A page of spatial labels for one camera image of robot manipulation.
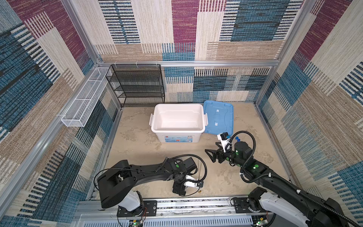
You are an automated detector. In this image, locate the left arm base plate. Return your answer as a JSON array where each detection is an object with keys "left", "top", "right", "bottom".
[{"left": 117, "top": 200, "right": 157, "bottom": 218}]

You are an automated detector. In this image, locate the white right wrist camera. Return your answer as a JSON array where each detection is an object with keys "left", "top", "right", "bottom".
[{"left": 217, "top": 132, "right": 231, "bottom": 153}]

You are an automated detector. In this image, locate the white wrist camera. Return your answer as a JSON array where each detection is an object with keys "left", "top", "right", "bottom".
[
  {"left": 217, "top": 132, "right": 231, "bottom": 153},
  {"left": 183, "top": 175, "right": 204, "bottom": 188}
]

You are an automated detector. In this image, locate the black wire shelf rack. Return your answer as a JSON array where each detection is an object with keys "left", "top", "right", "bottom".
[{"left": 106, "top": 64, "right": 165, "bottom": 107}]

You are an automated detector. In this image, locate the blue plastic bin lid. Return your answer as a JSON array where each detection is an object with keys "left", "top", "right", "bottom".
[{"left": 203, "top": 100, "right": 234, "bottom": 136}]

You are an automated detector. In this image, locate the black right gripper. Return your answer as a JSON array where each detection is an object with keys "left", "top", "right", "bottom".
[{"left": 205, "top": 141, "right": 244, "bottom": 168}]

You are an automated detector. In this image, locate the aluminium front rail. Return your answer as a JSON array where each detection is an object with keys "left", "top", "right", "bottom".
[{"left": 73, "top": 194, "right": 284, "bottom": 219}]

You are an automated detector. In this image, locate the white plastic storage bin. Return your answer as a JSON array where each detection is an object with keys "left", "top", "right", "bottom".
[{"left": 149, "top": 104, "right": 209, "bottom": 143}]

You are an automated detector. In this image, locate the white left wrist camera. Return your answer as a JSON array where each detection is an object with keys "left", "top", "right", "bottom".
[{"left": 183, "top": 175, "right": 204, "bottom": 188}]

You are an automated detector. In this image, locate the white wire mesh basket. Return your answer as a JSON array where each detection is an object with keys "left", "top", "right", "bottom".
[{"left": 61, "top": 67, "right": 109, "bottom": 127}]

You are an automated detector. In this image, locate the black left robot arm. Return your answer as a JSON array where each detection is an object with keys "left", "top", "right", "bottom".
[{"left": 94, "top": 154, "right": 208, "bottom": 211}]

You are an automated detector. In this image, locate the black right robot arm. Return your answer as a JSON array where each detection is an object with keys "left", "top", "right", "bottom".
[{"left": 205, "top": 131, "right": 358, "bottom": 227}]

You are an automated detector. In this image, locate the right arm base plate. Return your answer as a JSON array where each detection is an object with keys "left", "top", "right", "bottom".
[{"left": 230, "top": 197, "right": 266, "bottom": 214}]

